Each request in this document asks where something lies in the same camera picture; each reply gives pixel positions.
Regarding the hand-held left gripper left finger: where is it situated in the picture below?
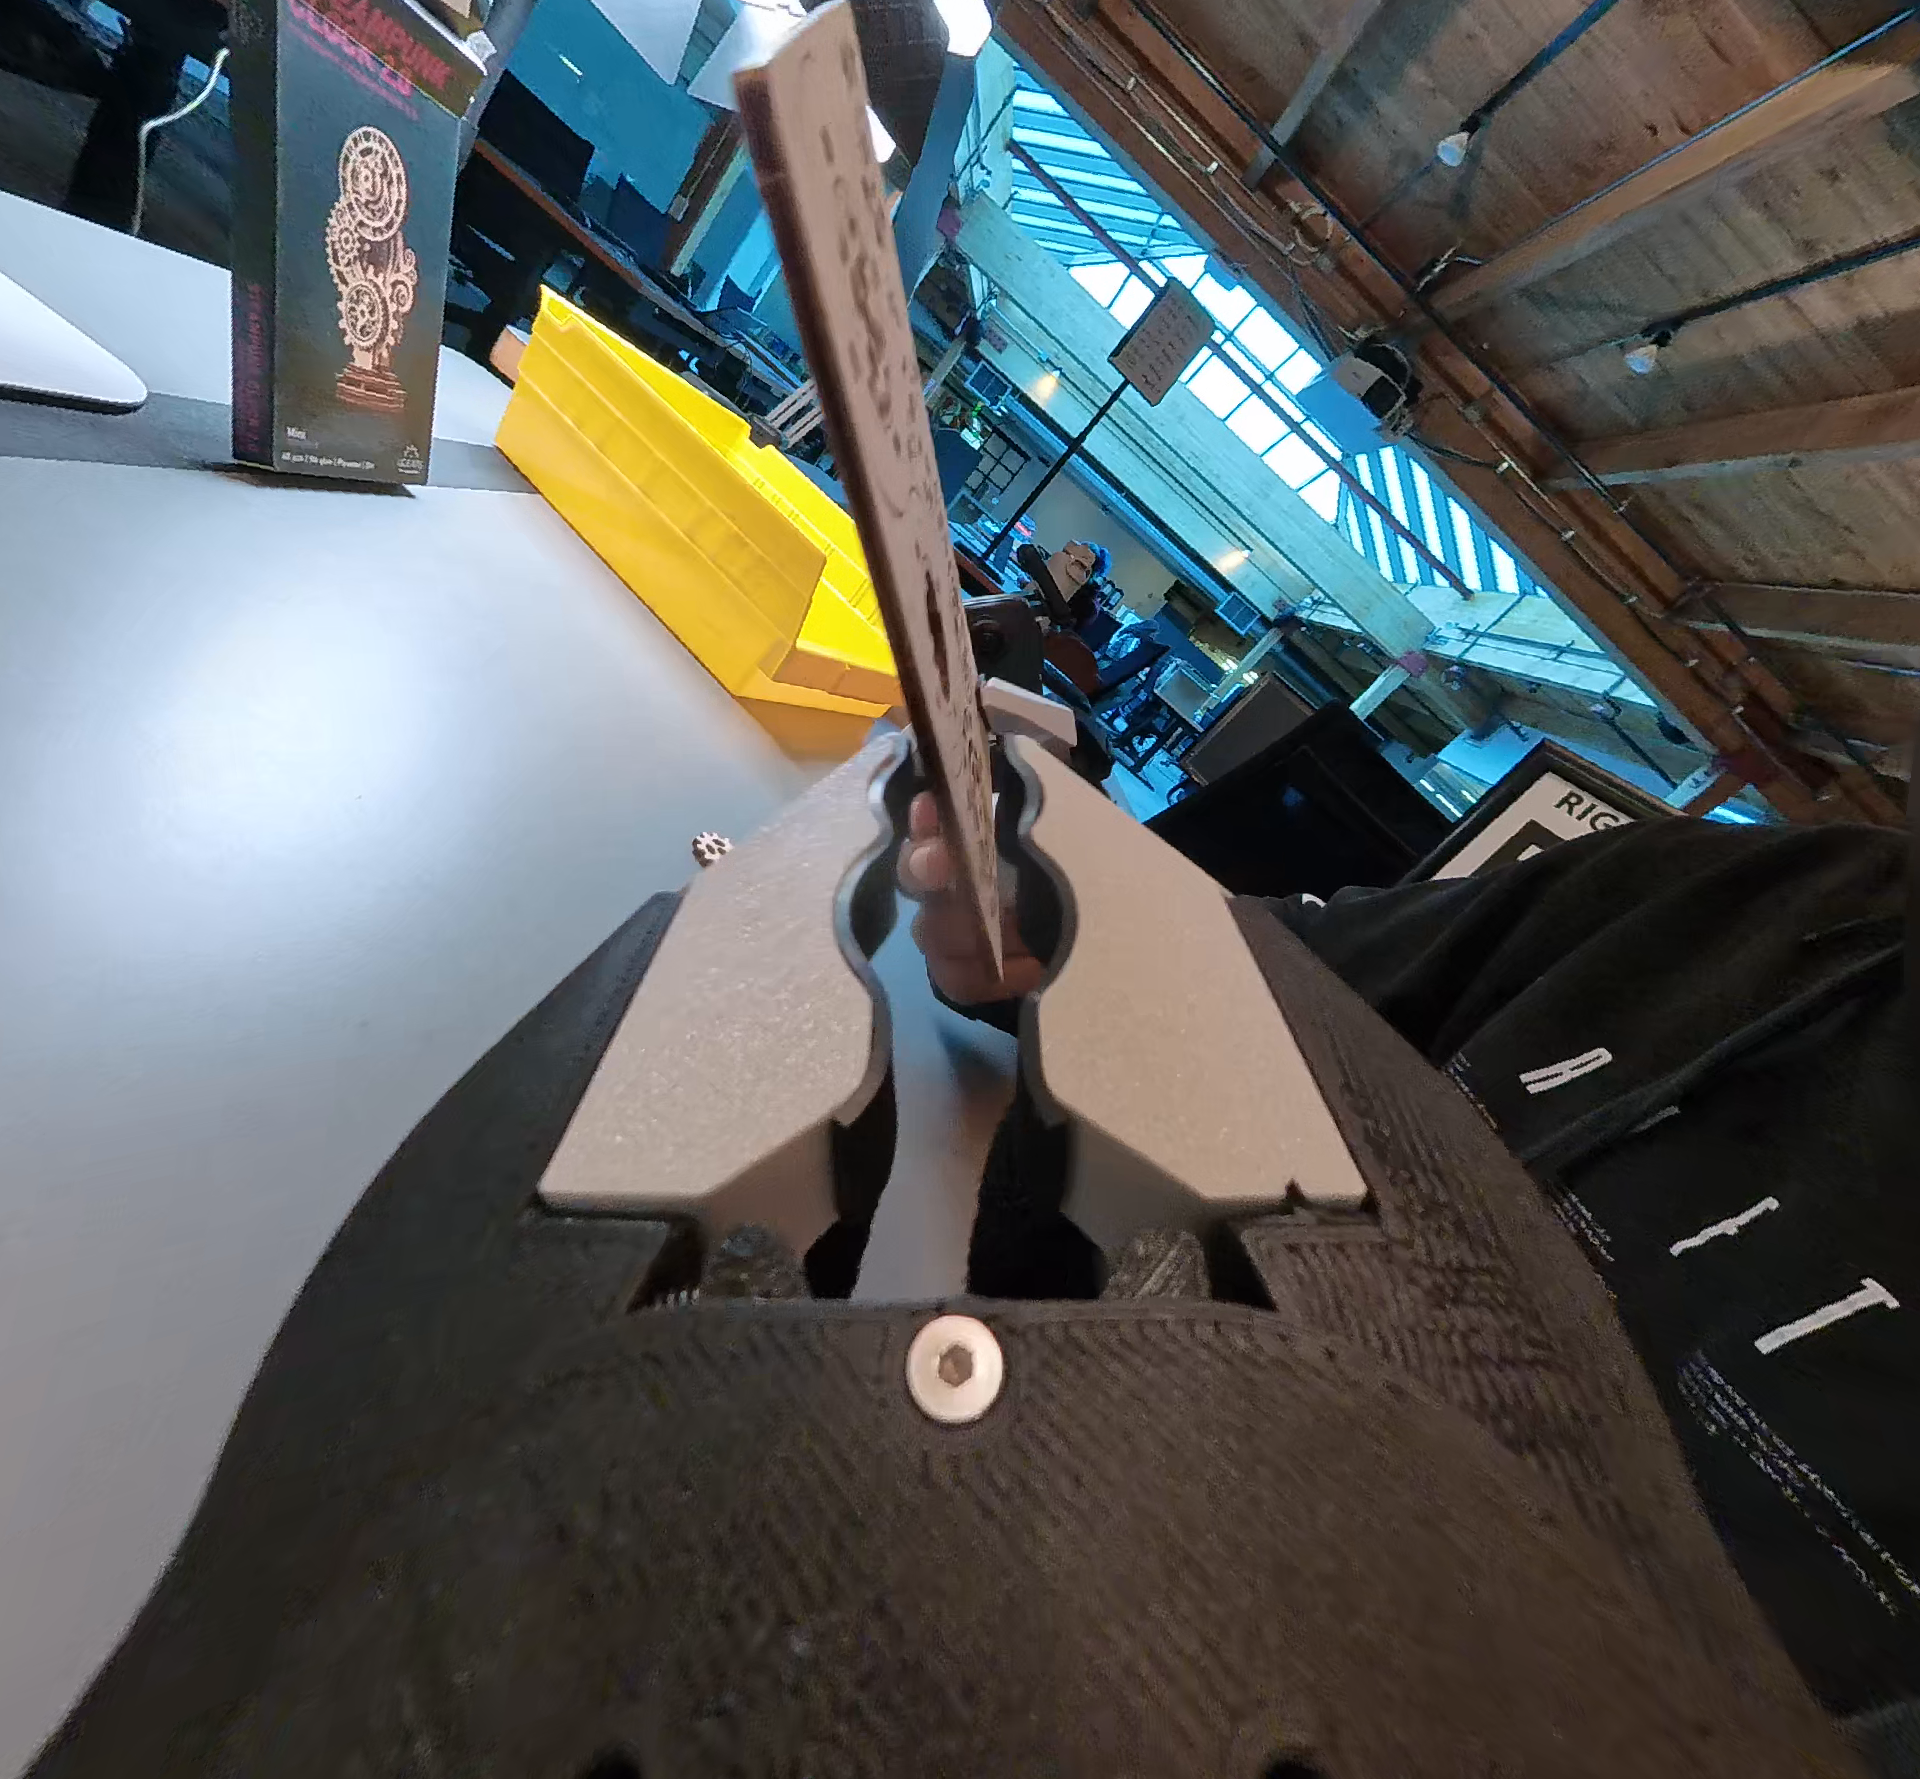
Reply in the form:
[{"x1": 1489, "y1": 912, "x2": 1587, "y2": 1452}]
[{"x1": 533, "y1": 737, "x2": 918, "y2": 1262}]

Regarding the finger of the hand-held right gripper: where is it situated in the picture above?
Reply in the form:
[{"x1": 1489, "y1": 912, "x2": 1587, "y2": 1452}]
[{"x1": 977, "y1": 677, "x2": 1081, "y2": 752}]

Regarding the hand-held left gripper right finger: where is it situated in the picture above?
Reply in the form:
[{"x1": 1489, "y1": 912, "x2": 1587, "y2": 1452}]
[{"x1": 989, "y1": 733, "x2": 1373, "y2": 1220}]

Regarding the wooden gear parts sheet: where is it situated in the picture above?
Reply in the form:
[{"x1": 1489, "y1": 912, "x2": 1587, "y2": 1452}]
[{"x1": 729, "y1": 0, "x2": 1011, "y2": 984}]

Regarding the black desk mat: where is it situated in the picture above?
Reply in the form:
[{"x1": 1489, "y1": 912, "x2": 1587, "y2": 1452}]
[{"x1": 0, "y1": 353, "x2": 531, "y2": 501}]

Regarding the person's right hand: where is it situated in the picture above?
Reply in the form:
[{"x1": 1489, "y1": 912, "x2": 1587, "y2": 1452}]
[{"x1": 897, "y1": 788, "x2": 1044, "y2": 1010}]

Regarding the hanging white sign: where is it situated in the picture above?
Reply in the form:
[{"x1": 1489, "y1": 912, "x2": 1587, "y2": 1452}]
[{"x1": 1109, "y1": 277, "x2": 1214, "y2": 404}]

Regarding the yellow plastic bin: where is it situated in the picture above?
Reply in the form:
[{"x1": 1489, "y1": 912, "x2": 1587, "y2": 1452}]
[{"x1": 494, "y1": 290, "x2": 907, "y2": 719}]

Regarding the framed black white marker sign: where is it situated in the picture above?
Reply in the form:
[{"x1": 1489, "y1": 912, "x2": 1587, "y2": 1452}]
[{"x1": 1405, "y1": 742, "x2": 1686, "y2": 885}]

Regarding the person's black sweatshirt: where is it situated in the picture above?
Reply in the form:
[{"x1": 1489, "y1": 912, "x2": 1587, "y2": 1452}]
[{"x1": 1227, "y1": 808, "x2": 1920, "y2": 1724}]

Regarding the black gear model box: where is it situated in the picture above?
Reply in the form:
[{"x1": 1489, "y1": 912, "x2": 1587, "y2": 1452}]
[{"x1": 222, "y1": 0, "x2": 484, "y2": 501}]

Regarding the white document stand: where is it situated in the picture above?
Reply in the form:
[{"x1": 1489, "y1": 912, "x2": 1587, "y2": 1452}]
[{"x1": 0, "y1": 269, "x2": 149, "y2": 417}]

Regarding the ceiling security camera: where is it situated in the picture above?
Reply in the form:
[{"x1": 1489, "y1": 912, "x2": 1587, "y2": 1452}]
[{"x1": 1324, "y1": 339, "x2": 1421, "y2": 438}]

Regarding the white cable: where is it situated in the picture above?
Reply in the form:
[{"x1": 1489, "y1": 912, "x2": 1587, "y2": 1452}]
[{"x1": 132, "y1": 43, "x2": 237, "y2": 239}]

